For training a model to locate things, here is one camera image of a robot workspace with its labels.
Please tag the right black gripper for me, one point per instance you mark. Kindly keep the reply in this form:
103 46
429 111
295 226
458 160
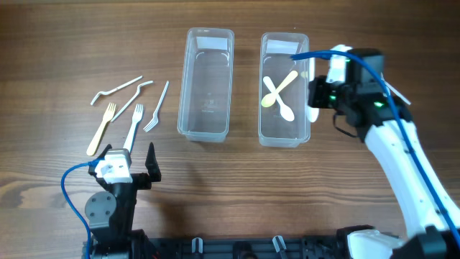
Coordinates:
318 87

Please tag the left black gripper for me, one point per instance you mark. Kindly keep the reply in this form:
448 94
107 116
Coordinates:
144 180

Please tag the white plastic spoon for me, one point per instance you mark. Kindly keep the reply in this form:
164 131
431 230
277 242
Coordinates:
285 111
312 112

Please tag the white plastic fork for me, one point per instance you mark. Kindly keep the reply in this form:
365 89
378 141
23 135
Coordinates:
136 119

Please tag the clear thin plastic fork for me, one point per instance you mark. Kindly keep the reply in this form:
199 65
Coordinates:
155 117

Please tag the bent white fork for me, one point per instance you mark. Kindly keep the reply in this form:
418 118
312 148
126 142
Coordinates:
109 92
138 91

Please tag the beige plastic fork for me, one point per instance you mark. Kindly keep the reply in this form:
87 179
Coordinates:
107 117

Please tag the yellow plastic spoon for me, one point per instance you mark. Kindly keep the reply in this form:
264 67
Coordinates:
269 99

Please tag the white spoon with long handle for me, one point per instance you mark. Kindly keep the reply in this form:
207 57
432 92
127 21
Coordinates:
395 91

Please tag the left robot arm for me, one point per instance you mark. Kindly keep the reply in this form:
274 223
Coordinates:
111 212

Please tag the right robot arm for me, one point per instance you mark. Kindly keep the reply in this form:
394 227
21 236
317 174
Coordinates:
384 124

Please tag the right clear plastic container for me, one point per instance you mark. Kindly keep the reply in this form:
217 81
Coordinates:
275 62

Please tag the clear plastic container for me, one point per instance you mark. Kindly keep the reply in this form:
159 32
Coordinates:
275 62
205 97

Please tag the left clear plastic container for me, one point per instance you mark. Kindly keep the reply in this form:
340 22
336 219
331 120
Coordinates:
205 97

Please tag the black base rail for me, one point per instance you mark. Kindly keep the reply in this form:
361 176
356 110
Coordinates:
308 247

